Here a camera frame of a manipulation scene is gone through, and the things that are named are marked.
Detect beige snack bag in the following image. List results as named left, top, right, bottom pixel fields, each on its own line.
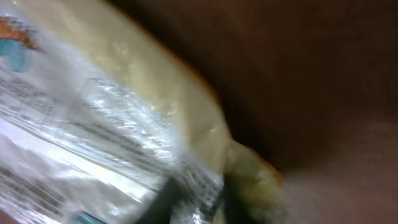
left=1, top=1, right=284, bottom=223

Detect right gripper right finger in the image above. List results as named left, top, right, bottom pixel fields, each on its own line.
left=223, top=182, right=257, bottom=224

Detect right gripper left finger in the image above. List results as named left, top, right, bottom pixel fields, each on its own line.
left=133, top=177, right=180, bottom=224

